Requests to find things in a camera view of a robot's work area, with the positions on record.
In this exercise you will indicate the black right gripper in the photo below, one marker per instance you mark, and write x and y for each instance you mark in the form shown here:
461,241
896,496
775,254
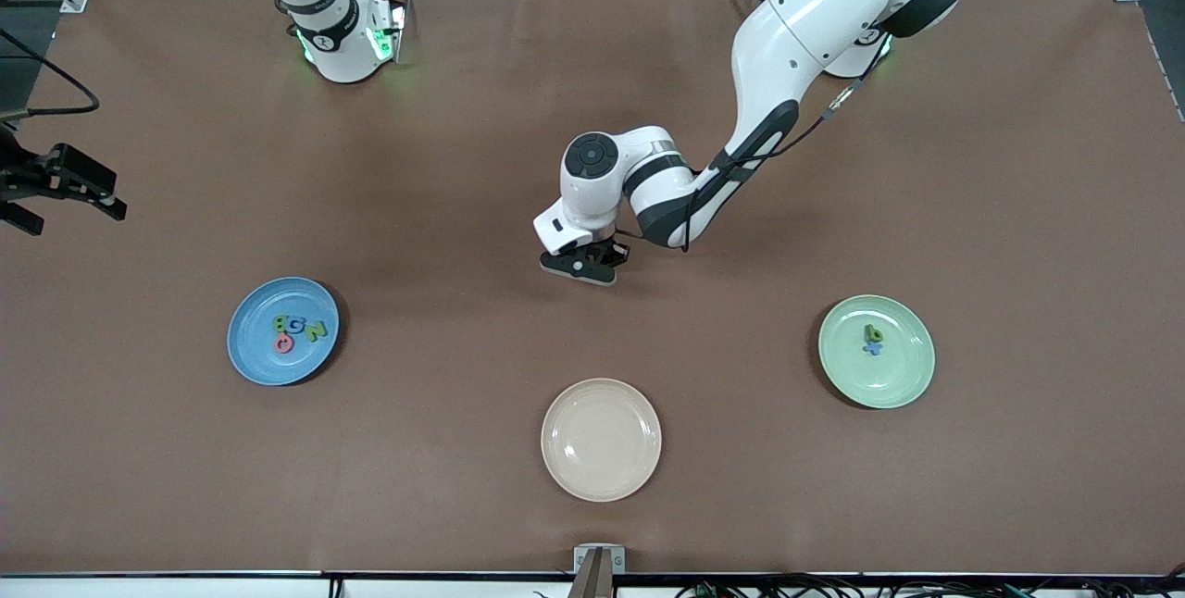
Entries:
18,180

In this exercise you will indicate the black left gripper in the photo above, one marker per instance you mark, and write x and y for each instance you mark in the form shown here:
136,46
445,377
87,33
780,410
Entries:
612,252

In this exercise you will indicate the red letter Q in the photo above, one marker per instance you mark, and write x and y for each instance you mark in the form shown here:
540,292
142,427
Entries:
284,343

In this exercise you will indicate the blue letter G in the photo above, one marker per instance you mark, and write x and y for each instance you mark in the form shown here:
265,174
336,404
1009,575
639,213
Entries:
296,329

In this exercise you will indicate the green letter q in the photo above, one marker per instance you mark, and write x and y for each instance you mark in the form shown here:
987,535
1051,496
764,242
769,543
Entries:
872,333

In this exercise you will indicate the green letter N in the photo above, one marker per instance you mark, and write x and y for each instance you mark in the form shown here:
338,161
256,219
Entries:
317,330

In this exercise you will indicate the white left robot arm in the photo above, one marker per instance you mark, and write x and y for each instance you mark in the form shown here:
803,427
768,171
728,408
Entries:
815,15

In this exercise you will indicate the beige plate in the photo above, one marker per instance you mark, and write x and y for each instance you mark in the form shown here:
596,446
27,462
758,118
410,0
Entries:
602,439

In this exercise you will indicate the blue plate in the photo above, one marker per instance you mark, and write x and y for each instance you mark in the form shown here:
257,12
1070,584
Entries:
268,362

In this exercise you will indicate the green plate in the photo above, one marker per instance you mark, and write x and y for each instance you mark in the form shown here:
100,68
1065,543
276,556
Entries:
893,367

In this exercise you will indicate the brown table cover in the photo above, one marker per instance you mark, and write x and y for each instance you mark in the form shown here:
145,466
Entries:
463,117

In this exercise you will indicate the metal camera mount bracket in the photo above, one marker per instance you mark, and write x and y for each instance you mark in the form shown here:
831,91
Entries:
599,561

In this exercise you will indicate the white table edge rail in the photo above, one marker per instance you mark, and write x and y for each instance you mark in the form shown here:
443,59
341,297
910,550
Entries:
185,587

